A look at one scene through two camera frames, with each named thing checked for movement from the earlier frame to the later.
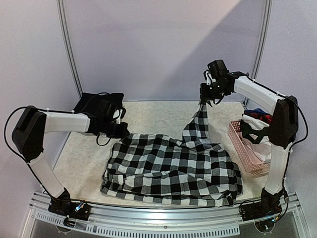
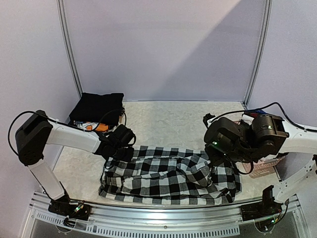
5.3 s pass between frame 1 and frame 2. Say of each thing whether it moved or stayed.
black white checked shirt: moved
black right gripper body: moved
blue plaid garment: stayed
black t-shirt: stayed
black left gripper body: moved
